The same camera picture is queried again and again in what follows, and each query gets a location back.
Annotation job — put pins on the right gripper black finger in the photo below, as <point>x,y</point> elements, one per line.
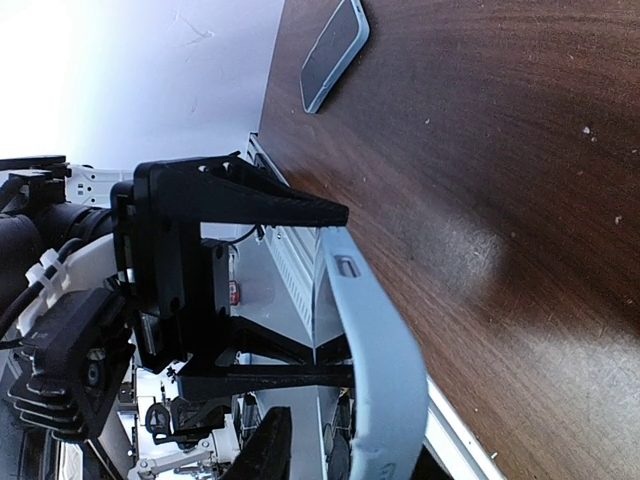
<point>267,455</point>

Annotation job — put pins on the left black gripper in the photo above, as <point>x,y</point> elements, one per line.
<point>178,281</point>

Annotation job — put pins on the phone blue case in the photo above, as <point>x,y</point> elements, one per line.
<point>391,388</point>
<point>339,42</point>

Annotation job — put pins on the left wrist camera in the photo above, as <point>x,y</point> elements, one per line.
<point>73,362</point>

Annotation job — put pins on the front aluminium rail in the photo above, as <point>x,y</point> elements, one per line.
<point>324,417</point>

